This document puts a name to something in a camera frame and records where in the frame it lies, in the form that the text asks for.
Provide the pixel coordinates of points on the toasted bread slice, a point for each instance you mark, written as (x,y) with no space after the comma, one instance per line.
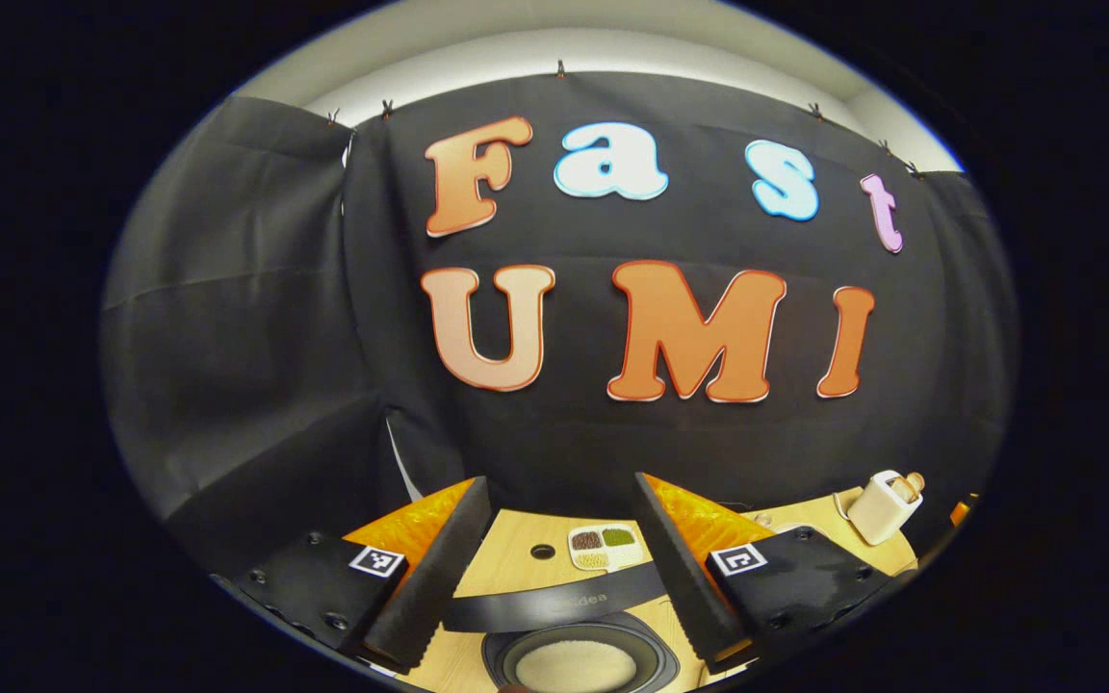
(916,480)
(904,489)

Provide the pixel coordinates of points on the black rice cooker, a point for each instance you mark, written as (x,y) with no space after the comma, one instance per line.
(535,611)

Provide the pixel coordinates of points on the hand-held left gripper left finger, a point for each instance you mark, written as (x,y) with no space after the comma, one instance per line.
(444,577)

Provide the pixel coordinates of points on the white toaster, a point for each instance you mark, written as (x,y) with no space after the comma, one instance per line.
(877,515)

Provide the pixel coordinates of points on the white rice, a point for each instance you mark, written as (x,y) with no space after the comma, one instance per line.
(574,666)

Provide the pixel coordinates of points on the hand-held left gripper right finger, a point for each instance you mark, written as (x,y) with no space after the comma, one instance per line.
(680,568)

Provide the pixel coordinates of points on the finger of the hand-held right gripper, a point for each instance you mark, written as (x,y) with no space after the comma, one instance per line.
(965,510)

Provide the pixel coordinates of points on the white divided bean dish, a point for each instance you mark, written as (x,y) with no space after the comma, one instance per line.
(603,549)

